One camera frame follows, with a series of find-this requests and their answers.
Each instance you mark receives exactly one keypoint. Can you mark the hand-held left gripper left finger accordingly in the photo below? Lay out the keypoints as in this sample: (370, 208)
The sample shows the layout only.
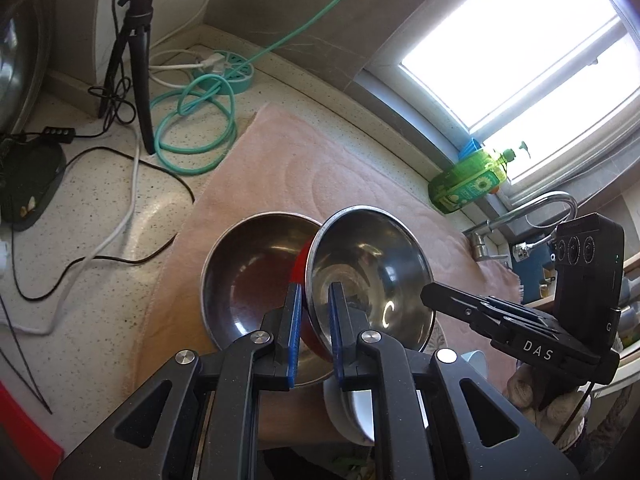
(295, 340)

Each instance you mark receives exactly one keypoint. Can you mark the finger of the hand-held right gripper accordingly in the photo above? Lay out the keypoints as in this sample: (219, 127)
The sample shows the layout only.
(460, 307)

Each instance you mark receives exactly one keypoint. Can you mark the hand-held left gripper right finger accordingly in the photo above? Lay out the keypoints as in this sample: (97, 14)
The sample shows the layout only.
(336, 340)

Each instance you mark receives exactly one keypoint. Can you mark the plain steel bowl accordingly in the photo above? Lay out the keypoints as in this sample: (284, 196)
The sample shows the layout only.
(250, 285)

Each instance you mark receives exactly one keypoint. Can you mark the pink floral white plate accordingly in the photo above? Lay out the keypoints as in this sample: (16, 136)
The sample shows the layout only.
(350, 420)

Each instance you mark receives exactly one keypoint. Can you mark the red-sided steel bowl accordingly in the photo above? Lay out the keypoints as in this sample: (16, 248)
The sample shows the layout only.
(375, 260)

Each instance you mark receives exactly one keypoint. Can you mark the person's right forearm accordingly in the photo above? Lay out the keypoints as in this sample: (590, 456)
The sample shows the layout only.
(605, 440)

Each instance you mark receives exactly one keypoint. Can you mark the person's right hand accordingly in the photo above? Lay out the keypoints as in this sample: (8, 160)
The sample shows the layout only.
(525, 390)

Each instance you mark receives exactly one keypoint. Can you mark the light blue cup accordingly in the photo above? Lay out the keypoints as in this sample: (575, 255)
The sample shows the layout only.
(475, 360)

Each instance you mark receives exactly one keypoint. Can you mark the blue container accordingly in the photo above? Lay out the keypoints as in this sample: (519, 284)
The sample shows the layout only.
(535, 280)

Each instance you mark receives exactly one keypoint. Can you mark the steel faucet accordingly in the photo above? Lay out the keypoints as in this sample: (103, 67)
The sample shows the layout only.
(480, 247)

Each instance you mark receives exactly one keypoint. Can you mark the flexible faucet sprayer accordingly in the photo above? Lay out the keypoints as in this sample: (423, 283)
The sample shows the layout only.
(520, 251)

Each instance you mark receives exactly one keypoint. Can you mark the green dish soap bottle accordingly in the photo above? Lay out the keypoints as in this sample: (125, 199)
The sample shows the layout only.
(465, 185)

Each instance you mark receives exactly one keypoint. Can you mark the pink mat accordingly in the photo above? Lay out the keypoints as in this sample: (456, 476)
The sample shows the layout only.
(310, 160)

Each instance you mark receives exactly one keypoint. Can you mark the window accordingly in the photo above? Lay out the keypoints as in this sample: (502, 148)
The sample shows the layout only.
(500, 45)

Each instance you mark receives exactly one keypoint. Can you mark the teal round power strip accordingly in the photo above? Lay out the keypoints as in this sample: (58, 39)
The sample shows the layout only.
(235, 77)

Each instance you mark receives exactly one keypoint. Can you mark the red board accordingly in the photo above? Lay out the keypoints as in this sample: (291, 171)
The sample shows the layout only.
(25, 430)

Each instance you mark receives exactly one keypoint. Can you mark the white plug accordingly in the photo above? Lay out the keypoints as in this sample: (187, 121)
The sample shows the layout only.
(212, 60)

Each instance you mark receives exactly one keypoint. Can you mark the black tripod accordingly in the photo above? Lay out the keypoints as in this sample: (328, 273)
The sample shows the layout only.
(141, 85)

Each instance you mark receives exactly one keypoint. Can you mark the dark tray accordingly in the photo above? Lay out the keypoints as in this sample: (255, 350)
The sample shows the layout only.
(30, 180)

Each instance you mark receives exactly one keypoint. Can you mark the large metal pot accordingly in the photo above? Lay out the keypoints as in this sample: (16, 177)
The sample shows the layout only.
(20, 70)

